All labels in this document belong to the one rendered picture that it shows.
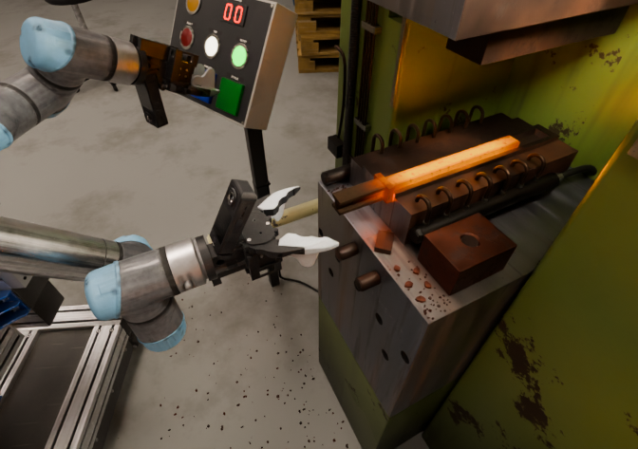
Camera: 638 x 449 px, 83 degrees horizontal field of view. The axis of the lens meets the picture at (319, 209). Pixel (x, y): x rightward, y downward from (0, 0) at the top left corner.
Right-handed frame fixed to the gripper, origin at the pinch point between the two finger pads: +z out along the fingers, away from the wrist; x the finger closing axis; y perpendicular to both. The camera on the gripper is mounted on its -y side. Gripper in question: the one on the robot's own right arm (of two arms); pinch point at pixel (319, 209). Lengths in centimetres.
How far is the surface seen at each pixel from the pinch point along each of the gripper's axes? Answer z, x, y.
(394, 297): 7.6, 14.0, 12.1
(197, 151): -3, -181, 99
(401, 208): 13.6, 4.7, 1.3
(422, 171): 21.1, 0.3, -1.1
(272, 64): 8.4, -41.4, -8.0
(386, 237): 11.1, 5.4, 7.1
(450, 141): 34.5, -7.0, 0.7
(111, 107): -50, -272, 99
